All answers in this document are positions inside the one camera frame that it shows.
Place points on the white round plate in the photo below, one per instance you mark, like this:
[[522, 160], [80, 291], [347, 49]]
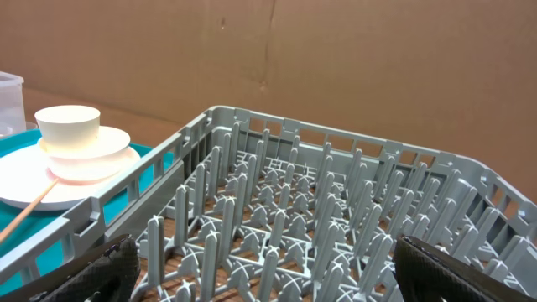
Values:
[[24, 175]]

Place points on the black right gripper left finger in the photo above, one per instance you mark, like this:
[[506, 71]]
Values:
[[105, 273]]

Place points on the white bowl on plate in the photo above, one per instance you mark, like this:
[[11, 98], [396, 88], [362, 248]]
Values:
[[107, 156]]

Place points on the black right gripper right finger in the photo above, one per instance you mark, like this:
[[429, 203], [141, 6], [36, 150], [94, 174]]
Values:
[[425, 273]]

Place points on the clear plastic waste bin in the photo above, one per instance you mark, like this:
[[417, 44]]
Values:
[[13, 119]]

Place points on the grey dishwasher rack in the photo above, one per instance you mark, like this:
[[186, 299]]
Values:
[[249, 206]]

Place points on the cream plastic cup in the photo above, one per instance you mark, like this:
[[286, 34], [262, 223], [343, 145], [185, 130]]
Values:
[[66, 128]]

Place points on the right wooden chopstick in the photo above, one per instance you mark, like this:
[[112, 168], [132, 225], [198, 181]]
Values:
[[13, 225]]

